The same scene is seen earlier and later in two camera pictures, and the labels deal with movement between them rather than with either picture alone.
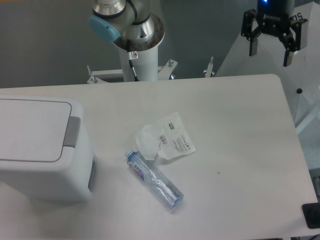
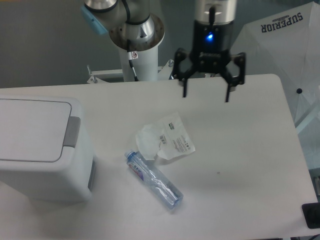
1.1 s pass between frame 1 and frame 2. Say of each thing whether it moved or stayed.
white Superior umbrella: stayed
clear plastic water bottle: stayed
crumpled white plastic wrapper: stayed
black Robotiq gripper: moved
